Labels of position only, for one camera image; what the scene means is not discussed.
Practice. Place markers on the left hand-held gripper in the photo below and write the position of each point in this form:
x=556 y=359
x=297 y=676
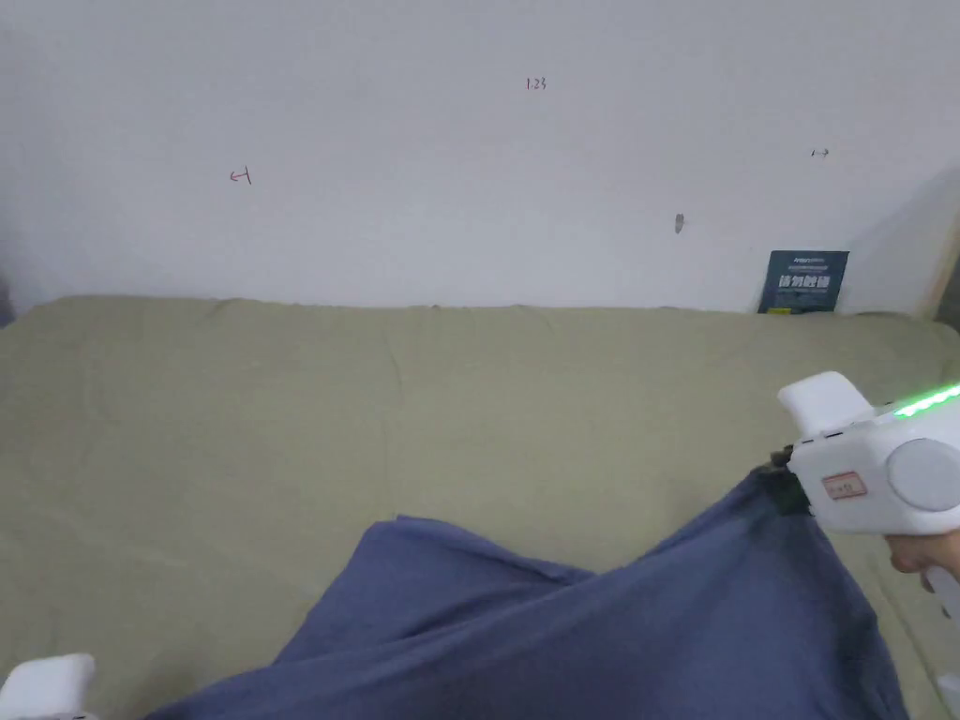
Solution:
x=45 y=686

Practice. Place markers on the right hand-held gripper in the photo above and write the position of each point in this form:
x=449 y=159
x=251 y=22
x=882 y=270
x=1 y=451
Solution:
x=862 y=465

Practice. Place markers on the dark blue shirt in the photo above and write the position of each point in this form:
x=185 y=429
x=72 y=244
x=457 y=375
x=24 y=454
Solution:
x=600 y=637

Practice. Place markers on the person's right hand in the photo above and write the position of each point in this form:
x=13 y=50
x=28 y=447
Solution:
x=926 y=551

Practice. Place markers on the dark blue sign card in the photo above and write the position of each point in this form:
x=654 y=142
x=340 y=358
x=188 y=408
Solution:
x=804 y=282

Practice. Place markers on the bed with beige sheet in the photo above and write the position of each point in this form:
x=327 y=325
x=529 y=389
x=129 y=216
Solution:
x=300 y=420

